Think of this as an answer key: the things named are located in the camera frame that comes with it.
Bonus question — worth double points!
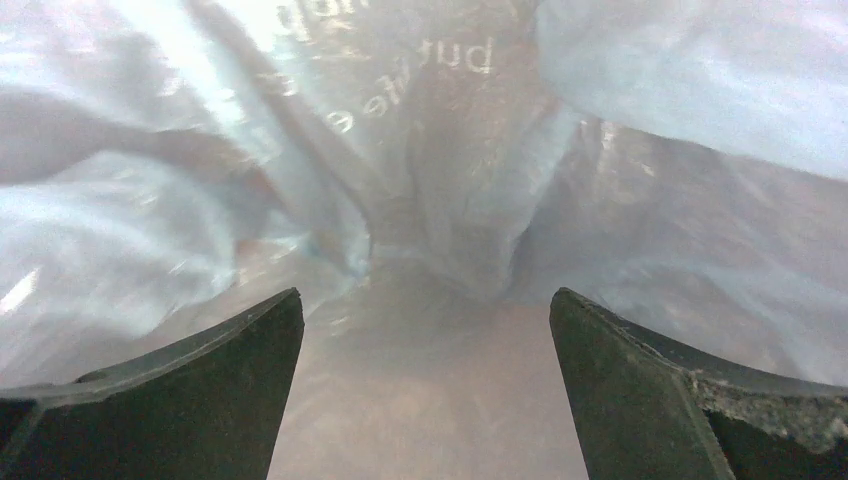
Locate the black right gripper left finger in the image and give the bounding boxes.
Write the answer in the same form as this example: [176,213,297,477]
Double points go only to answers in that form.
[1,289,304,480]

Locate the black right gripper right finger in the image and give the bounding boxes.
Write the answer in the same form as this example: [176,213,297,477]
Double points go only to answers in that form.
[550,288,847,479]

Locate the light blue plastic trash bag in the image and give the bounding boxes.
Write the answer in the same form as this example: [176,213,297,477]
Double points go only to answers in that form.
[1,1,847,479]

